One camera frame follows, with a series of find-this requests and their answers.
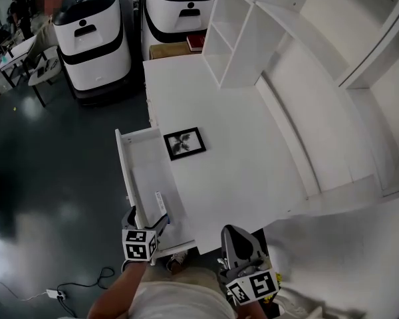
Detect person's left forearm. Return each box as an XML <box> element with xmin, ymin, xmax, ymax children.
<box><xmin>86</xmin><ymin>261</ymin><xmax>148</xmax><ymax>319</ymax></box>

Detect chair with beige cushion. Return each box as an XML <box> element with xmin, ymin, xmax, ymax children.
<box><xmin>22</xmin><ymin>21</ymin><xmax>60</xmax><ymax>108</ymax></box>

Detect white vanity table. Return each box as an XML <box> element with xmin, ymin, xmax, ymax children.
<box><xmin>272</xmin><ymin>287</ymin><xmax>366</xmax><ymax>319</ymax></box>

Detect sunflower bouquet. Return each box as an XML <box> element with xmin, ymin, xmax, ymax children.
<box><xmin>264</xmin><ymin>272</ymin><xmax>287</xmax><ymax>305</ymax></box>

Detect person's right forearm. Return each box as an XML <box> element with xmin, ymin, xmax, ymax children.
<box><xmin>244</xmin><ymin>299</ymin><xmax>267</xmax><ymax>319</ymax></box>

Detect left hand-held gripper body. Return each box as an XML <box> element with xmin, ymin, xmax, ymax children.
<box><xmin>122</xmin><ymin>227</ymin><xmax>159</xmax><ymax>263</ymax></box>

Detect person's white shirt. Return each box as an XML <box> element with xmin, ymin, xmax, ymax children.
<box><xmin>128</xmin><ymin>279</ymin><xmax>237</xmax><ymax>319</ymax></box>

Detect black picture frame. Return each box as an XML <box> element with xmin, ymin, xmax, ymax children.
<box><xmin>163</xmin><ymin>127</ymin><xmax>207</xmax><ymax>161</ymax></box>

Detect small white table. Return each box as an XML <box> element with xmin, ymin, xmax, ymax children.
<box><xmin>0</xmin><ymin>35</ymin><xmax>37</xmax><ymax>89</ymax></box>

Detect red book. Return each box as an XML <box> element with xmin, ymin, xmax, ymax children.
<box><xmin>186</xmin><ymin>34</ymin><xmax>206</xmax><ymax>53</ymax></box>

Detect pink armchair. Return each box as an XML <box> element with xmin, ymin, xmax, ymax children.
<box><xmin>36</xmin><ymin>0</ymin><xmax>64</xmax><ymax>16</ymax></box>

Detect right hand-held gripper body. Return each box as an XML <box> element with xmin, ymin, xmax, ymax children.
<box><xmin>218</xmin><ymin>259</ymin><xmax>280</xmax><ymax>305</ymax></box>

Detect white power strip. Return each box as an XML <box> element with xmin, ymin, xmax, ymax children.
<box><xmin>45</xmin><ymin>288</ymin><xmax>67</xmax><ymax>301</ymax></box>

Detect white desk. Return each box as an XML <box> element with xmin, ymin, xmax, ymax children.
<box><xmin>142</xmin><ymin>53</ymin><xmax>376</xmax><ymax>255</ymax></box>

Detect white drawer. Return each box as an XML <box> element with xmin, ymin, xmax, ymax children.
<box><xmin>114</xmin><ymin>127</ymin><xmax>197</xmax><ymax>265</ymax></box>

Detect brown cardboard box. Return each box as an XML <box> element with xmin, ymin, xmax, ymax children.
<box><xmin>148</xmin><ymin>41</ymin><xmax>192</xmax><ymax>60</ymax></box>

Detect white black wheeled robot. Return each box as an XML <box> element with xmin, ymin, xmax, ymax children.
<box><xmin>52</xmin><ymin>0</ymin><xmax>132</xmax><ymax>106</ymax></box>
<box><xmin>140</xmin><ymin>0</ymin><xmax>217</xmax><ymax>61</ymax></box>

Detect white and blue small box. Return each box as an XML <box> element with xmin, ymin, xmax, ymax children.
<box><xmin>154</xmin><ymin>191</ymin><xmax>170</xmax><ymax>224</ymax></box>

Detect person's right shoe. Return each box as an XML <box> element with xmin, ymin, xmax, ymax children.
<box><xmin>166</xmin><ymin>250</ymin><xmax>189</xmax><ymax>275</ymax></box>

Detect person's beige trousers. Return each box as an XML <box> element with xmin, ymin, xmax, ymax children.
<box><xmin>159</xmin><ymin>266</ymin><xmax>227</xmax><ymax>288</ymax></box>

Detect black cable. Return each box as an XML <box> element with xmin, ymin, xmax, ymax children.
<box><xmin>56</xmin><ymin>266</ymin><xmax>116</xmax><ymax>316</ymax></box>

